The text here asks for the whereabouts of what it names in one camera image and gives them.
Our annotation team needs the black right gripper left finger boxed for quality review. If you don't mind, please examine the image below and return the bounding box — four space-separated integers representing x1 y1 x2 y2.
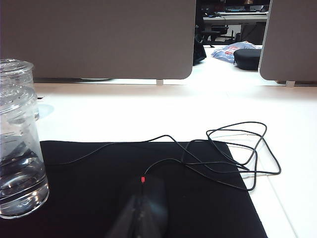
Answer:
106 194 140 238

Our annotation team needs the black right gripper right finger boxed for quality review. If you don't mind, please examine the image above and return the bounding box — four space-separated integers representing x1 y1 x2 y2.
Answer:
137 195 159 238

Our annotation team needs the tall clear plastic cup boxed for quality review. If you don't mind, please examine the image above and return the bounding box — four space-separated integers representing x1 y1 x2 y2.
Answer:
0 85 50 220

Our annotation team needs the medium clear plastic cup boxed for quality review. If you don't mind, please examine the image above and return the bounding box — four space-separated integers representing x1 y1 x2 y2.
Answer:
0 58 40 122

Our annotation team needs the black computer mouse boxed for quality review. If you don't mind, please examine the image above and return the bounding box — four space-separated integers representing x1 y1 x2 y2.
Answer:
140 176 171 238

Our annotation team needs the black mouse pad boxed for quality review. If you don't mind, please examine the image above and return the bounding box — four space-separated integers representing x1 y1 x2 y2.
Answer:
0 140 269 238

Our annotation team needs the black bag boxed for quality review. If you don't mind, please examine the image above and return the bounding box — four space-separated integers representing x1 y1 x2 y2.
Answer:
192 37 207 66

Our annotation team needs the blue plastic bag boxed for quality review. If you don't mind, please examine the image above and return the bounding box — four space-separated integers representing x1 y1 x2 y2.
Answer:
211 41 262 64

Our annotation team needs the wide brown desk partition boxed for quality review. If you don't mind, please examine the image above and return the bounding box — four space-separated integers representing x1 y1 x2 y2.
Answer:
0 0 197 86

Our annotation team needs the black office chair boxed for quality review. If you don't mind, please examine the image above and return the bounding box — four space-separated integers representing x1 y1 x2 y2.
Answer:
200 24 230 48

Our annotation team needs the white background desk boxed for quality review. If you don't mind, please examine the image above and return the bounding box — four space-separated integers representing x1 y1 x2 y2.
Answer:
202 11 269 26

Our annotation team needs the narrow brown desk partition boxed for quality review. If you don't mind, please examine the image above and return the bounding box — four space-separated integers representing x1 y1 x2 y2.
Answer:
259 0 317 88

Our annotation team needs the black mouse cable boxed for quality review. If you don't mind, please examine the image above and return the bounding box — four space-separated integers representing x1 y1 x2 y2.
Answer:
47 121 282 191

